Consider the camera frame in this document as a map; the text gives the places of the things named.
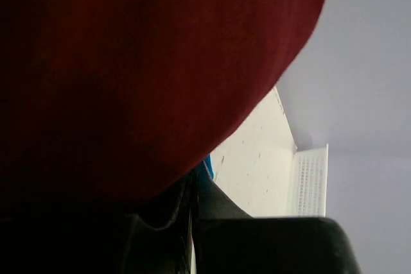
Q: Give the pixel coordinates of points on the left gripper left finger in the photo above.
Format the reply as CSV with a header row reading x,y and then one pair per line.
x,y
156,240

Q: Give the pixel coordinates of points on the dark red t-shirt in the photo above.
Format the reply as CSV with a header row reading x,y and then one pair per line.
x,y
107,103

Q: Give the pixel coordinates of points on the white plastic basket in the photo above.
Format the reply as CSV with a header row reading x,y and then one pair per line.
x,y
310,176

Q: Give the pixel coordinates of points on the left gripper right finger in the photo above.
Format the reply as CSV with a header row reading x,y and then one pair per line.
x,y
228,240

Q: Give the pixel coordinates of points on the folded blue t-shirt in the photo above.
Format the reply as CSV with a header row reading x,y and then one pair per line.
x,y
207,166

